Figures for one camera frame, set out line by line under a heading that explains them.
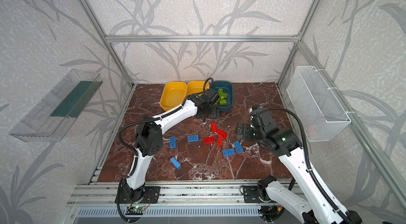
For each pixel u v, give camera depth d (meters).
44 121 0.63
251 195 0.73
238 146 0.88
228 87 1.15
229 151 0.86
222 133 0.94
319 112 0.62
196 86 1.16
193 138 0.91
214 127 0.96
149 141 0.53
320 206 0.37
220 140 0.90
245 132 0.60
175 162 0.81
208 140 0.91
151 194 0.74
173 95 1.14
